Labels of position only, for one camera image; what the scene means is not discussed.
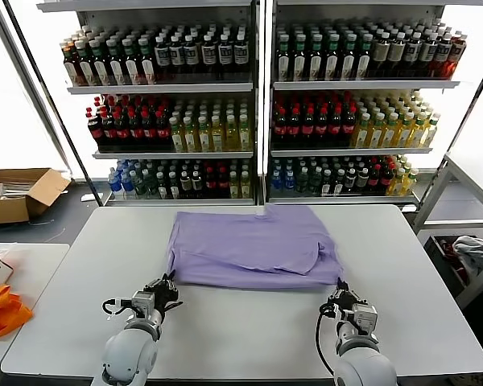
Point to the black storage crate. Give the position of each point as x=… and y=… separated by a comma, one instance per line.
x=438, y=261

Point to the green white label tea bottle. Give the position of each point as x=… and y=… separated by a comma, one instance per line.
x=115, y=72
x=316, y=64
x=364, y=64
x=348, y=64
x=84, y=72
x=130, y=72
x=299, y=64
x=100, y=72
x=283, y=64
x=332, y=64
x=146, y=72

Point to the grey crumpled garment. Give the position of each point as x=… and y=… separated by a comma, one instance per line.
x=473, y=249

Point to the cola bottle red cap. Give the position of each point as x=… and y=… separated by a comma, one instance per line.
x=163, y=130
x=136, y=130
x=280, y=128
x=108, y=130
x=335, y=128
x=223, y=185
x=374, y=181
x=348, y=128
x=385, y=181
x=321, y=128
x=294, y=128
x=94, y=130
x=211, y=185
x=122, y=130
x=149, y=130
x=308, y=128

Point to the grey window pillar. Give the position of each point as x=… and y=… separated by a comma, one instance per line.
x=30, y=85

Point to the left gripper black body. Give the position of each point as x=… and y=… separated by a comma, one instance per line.
x=165, y=299

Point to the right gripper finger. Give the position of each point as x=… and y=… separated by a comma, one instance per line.
x=336, y=293
x=352, y=296

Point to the white packing foam strips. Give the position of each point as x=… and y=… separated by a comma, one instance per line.
x=16, y=189

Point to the dark bottle beige label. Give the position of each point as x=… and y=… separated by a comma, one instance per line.
x=396, y=52
x=380, y=52

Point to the purple printed t-shirt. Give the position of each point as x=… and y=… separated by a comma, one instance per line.
x=245, y=249

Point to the dark tea bottle white cap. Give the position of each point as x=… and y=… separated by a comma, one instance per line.
x=350, y=181
x=362, y=181
x=186, y=185
x=197, y=185

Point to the white side table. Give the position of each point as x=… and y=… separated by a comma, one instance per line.
x=44, y=261

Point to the blue label water bottle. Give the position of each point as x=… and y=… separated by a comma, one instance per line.
x=114, y=186
x=277, y=183
x=290, y=183
x=127, y=185

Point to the open cardboard box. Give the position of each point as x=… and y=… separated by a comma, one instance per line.
x=8, y=209

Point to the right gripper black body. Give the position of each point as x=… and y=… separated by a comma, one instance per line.
x=340, y=309

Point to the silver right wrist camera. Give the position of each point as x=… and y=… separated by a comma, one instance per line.
x=365, y=317

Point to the green soda bottle white cap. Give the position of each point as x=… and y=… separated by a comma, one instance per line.
x=151, y=185
x=314, y=183
x=162, y=187
x=338, y=185
x=326, y=185
x=140, y=186
x=303, y=183
x=173, y=187

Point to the grey metal shelf rack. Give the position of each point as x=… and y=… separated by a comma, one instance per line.
x=161, y=87
x=366, y=85

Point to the orange fabric bag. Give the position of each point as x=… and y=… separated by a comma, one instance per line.
x=0, y=313

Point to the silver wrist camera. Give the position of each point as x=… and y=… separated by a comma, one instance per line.
x=141, y=299
x=365, y=317

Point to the red crumpled garment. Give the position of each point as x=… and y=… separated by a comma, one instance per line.
x=451, y=249

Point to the dark bottle navy white label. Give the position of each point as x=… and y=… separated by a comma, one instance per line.
x=209, y=54
x=241, y=53
x=177, y=55
x=429, y=52
x=413, y=52
x=225, y=54
x=443, y=52
x=162, y=56
x=191, y=54

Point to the grey metal frame table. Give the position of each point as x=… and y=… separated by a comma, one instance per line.
x=434, y=193

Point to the red tea bottle white cap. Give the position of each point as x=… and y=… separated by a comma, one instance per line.
x=458, y=56
x=69, y=72

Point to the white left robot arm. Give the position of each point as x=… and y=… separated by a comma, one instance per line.
x=129, y=354

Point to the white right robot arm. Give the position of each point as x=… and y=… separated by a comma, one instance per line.
x=362, y=370

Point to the white paper scrap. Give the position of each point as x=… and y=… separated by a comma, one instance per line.
x=90, y=197

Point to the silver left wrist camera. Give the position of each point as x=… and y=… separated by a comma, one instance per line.
x=141, y=299

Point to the black slanted pole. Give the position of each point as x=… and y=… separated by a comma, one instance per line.
x=480, y=80
x=52, y=100

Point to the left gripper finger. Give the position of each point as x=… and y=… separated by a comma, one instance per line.
x=174, y=287
x=163, y=282

